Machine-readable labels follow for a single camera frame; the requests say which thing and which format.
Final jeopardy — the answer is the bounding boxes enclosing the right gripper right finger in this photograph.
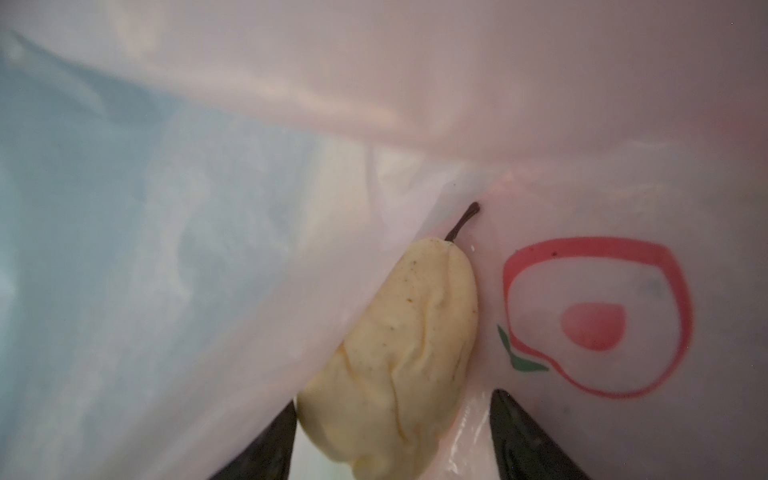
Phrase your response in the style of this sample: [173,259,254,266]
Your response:
[489,389,590,480]

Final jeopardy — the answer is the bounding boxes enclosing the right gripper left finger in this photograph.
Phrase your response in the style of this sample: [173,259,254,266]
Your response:
[210,401,297,480]

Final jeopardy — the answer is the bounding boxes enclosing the cream fake pear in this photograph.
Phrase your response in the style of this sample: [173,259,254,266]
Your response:
[296,202,480,479]

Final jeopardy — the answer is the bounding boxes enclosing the pink plastic bag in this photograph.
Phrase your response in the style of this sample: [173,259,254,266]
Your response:
[1,1,767,479]

